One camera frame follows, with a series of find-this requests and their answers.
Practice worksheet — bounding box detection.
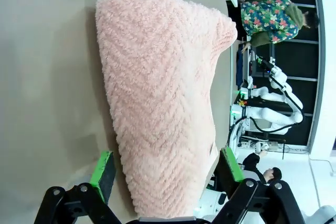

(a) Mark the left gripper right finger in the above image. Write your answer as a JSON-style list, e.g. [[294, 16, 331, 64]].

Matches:
[[209, 146, 307, 224]]

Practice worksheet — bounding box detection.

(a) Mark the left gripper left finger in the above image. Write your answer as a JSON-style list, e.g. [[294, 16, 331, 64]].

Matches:
[[34, 150, 124, 224]]

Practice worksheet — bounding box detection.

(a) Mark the pink herringbone towel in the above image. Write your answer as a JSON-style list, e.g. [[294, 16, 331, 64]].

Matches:
[[94, 0, 238, 219]]

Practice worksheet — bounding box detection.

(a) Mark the seated person in black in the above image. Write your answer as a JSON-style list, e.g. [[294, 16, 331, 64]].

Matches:
[[243, 152, 283, 185]]

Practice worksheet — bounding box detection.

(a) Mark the dark blue hanging cloth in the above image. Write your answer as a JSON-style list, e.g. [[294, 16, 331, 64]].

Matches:
[[235, 45, 244, 86]]

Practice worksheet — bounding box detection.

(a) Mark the person in floral shirt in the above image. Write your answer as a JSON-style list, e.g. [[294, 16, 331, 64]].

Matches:
[[240, 0, 320, 49]]

